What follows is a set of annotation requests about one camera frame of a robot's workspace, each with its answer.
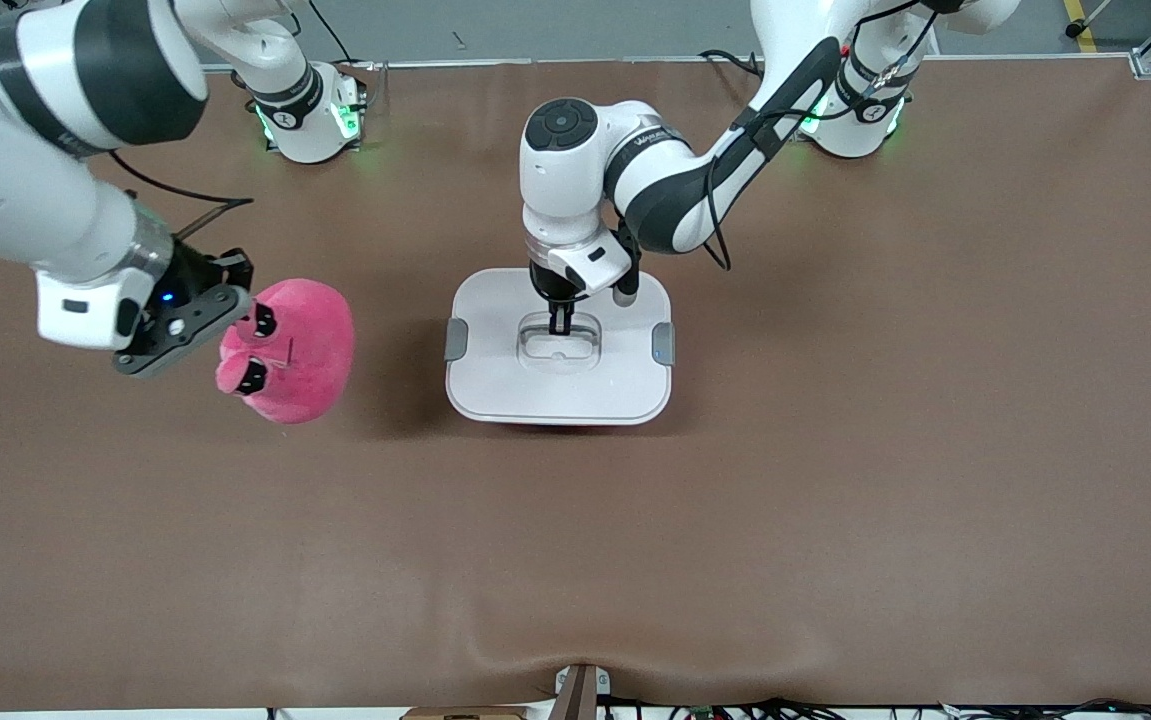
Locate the front camera mount bracket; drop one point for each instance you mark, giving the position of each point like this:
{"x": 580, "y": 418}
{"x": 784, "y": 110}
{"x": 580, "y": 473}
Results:
{"x": 580, "y": 695}

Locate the black caster with rod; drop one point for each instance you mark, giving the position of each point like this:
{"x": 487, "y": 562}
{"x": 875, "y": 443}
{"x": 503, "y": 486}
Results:
{"x": 1073, "y": 30}

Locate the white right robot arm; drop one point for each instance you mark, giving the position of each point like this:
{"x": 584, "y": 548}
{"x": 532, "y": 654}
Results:
{"x": 25, "y": 190}

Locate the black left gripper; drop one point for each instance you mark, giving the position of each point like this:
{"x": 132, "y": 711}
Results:
{"x": 547, "y": 286}

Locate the pink plush toy with eyes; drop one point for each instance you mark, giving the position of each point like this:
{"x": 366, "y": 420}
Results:
{"x": 310, "y": 340}

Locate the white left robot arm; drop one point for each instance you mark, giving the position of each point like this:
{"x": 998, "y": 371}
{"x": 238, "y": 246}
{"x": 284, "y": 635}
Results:
{"x": 675, "y": 200}

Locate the grey lid latch clip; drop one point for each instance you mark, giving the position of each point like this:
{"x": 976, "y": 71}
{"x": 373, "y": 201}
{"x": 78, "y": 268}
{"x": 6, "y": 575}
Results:
{"x": 456, "y": 339}
{"x": 664, "y": 344}

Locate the brown table mat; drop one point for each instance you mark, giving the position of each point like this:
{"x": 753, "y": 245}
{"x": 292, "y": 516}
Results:
{"x": 835, "y": 520}

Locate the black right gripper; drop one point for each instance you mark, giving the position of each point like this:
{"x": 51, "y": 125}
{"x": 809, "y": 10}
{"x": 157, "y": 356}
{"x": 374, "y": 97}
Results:
{"x": 192, "y": 274}

